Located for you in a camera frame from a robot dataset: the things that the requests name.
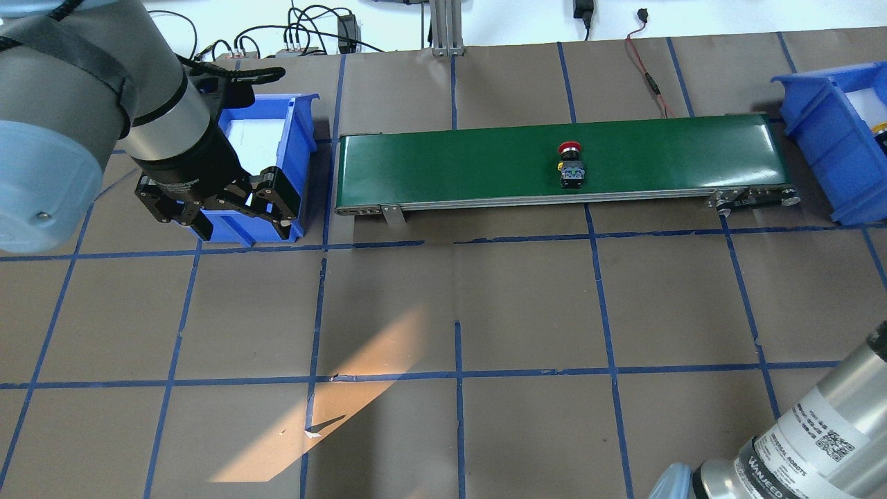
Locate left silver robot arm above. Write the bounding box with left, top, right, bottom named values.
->
left=1, top=1, right=301, bottom=254

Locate aluminium frame post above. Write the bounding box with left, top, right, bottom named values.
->
left=430, top=0, right=466, bottom=58

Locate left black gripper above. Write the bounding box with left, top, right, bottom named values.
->
left=134, top=132, right=301, bottom=241

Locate left blue plastic bin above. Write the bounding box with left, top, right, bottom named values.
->
left=204, top=94, right=319, bottom=247

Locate black power adapter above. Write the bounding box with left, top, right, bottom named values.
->
left=573, top=0, right=596, bottom=21

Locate white foam in right bin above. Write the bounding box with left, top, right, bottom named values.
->
left=845, top=87, right=886, bottom=129

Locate green conveyor belt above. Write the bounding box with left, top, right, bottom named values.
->
left=335, top=114, right=801, bottom=221

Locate white foam in left bin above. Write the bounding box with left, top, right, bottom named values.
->
left=226, top=118, right=286, bottom=175

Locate white foam in bin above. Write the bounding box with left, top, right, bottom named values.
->
left=845, top=87, right=886, bottom=129
left=226, top=118, right=286, bottom=175

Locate right blue plastic bin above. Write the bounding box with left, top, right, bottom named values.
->
left=772, top=61, right=886, bottom=225

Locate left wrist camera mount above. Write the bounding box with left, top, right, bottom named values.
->
left=177, top=55, right=286, bottom=110

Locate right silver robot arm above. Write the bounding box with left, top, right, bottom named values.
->
left=650, top=324, right=886, bottom=498

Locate yellow push button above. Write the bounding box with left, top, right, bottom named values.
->
left=870, top=122, right=887, bottom=155

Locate blue plastic bin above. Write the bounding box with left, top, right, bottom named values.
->
left=772, top=61, right=886, bottom=225
left=204, top=94, right=319, bottom=247

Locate red push button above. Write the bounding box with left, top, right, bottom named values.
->
left=557, top=140, right=586, bottom=189

